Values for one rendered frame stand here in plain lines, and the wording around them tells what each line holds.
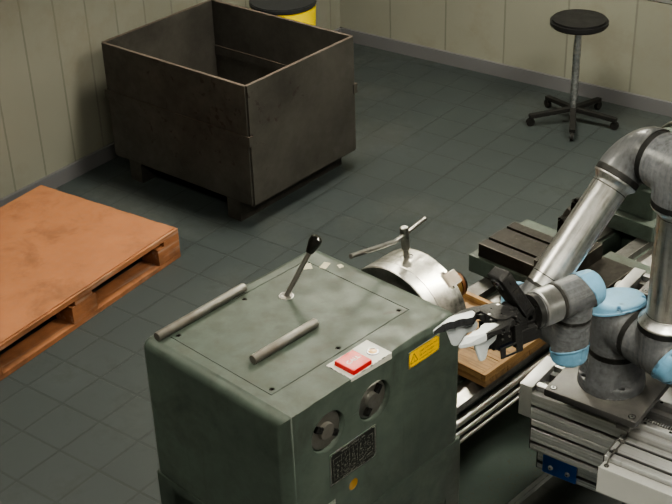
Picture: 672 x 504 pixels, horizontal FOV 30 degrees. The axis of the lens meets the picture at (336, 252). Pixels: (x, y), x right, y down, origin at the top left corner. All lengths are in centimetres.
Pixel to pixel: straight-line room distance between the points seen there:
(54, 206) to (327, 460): 340
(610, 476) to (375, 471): 54
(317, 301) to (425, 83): 453
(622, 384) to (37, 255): 330
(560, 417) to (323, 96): 336
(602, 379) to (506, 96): 455
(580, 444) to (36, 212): 353
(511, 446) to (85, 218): 276
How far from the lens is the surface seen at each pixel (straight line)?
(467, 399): 335
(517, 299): 235
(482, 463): 364
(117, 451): 463
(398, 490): 309
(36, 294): 531
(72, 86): 644
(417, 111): 708
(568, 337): 249
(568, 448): 301
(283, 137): 590
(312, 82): 597
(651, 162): 253
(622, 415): 283
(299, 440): 269
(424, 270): 317
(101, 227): 574
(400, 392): 291
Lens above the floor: 287
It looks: 30 degrees down
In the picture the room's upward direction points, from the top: 2 degrees counter-clockwise
